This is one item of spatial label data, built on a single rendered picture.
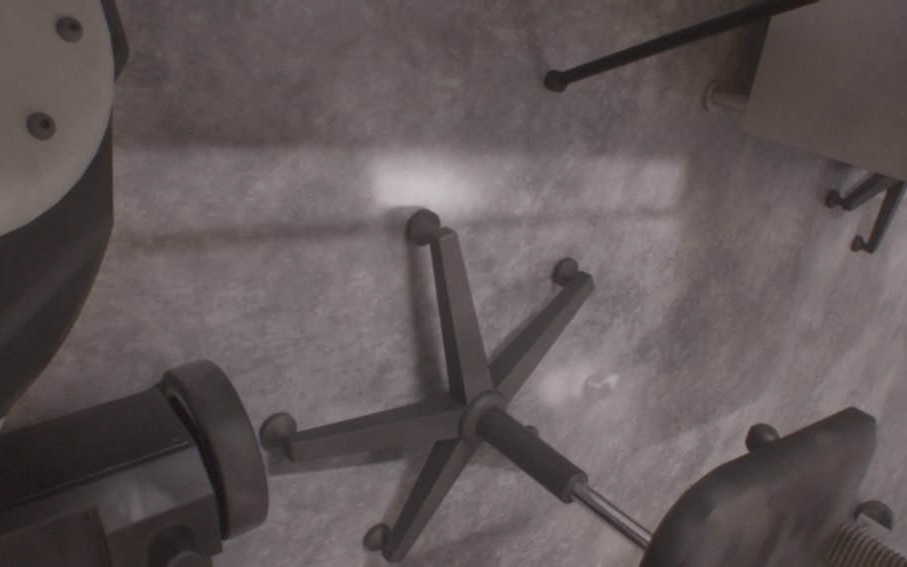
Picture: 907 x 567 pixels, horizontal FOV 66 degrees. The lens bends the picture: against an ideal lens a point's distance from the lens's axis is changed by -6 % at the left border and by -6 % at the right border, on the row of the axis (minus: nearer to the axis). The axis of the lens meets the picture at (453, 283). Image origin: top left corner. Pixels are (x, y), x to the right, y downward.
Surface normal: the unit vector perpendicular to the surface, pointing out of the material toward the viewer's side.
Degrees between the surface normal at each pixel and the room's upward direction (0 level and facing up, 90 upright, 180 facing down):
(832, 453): 36
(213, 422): 55
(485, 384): 8
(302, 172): 0
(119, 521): 45
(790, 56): 90
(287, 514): 0
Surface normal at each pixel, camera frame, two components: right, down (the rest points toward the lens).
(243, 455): 0.59, -0.14
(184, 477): 0.48, -0.36
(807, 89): -0.77, 0.10
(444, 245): 0.60, 0.25
